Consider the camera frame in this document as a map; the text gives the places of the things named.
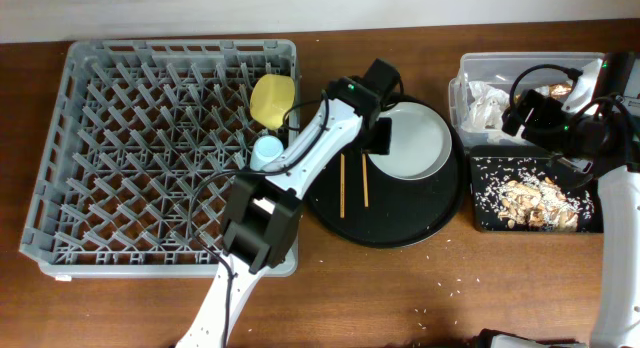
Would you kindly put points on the grey dishwasher rack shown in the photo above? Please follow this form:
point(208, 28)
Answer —
point(134, 175)

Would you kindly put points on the clear plastic bin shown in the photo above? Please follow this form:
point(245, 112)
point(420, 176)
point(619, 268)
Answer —
point(499, 70)

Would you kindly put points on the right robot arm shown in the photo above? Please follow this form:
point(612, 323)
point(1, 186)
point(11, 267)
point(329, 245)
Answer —
point(603, 130)

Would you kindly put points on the white napkin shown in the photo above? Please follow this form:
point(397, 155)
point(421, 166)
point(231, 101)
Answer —
point(486, 111)

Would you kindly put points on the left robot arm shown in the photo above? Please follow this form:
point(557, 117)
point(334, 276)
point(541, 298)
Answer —
point(262, 214)

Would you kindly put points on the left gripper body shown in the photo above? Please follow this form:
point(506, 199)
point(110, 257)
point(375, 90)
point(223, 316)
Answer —
point(378, 133)

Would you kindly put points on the gold foil wrapper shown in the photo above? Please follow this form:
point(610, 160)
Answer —
point(558, 91)

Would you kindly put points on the wooden chopstick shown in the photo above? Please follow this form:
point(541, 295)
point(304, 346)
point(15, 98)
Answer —
point(342, 186)
point(365, 180)

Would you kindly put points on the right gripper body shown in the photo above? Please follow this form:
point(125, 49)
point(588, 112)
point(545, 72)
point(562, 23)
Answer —
point(549, 126)

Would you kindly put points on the round black tray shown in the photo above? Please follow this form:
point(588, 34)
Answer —
point(400, 212)

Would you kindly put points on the black rectangular tray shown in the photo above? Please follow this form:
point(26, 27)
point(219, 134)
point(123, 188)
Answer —
point(487, 218)

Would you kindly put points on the food scraps and rice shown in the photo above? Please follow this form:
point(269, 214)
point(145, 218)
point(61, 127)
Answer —
point(537, 203)

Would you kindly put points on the yellow bowl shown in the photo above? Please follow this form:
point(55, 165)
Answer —
point(272, 96)

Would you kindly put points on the blue plastic cup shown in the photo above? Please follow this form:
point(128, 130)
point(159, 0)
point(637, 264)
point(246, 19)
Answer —
point(265, 150)

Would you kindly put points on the grey round plate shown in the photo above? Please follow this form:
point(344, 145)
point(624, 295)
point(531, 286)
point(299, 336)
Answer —
point(420, 144)

